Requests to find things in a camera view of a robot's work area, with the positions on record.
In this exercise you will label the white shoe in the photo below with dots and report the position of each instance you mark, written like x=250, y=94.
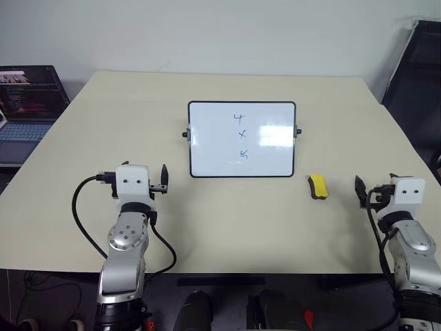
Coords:
x=75, y=325

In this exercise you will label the open grey laptop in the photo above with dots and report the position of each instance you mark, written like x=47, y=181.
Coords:
x=27, y=103

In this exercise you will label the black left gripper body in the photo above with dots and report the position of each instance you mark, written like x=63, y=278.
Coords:
x=159, y=188

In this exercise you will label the yellow and black eraser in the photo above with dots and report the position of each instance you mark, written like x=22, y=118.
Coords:
x=318, y=186

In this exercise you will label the pink-soled shoe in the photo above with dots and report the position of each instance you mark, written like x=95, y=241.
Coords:
x=27, y=325

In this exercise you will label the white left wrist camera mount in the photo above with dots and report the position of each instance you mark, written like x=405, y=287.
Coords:
x=132, y=193

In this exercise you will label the small red tag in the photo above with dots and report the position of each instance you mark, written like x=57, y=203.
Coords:
x=308, y=316

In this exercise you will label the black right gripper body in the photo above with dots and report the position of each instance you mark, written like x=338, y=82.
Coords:
x=384, y=198

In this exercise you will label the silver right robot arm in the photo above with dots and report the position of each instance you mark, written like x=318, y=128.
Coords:
x=413, y=241

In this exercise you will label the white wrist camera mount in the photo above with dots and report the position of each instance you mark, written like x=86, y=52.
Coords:
x=132, y=193
x=408, y=200

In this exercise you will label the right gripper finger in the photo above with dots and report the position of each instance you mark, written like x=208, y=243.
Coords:
x=395, y=176
x=360, y=191

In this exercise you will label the black rounded shape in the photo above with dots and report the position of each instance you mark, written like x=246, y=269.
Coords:
x=194, y=312
x=275, y=310

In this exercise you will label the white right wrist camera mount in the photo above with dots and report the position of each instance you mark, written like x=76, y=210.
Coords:
x=408, y=200

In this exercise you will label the small black-framed whiteboard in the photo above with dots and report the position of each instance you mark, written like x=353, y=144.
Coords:
x=220, y=145

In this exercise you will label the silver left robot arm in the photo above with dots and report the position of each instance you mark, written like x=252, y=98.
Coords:
x=125, y=238

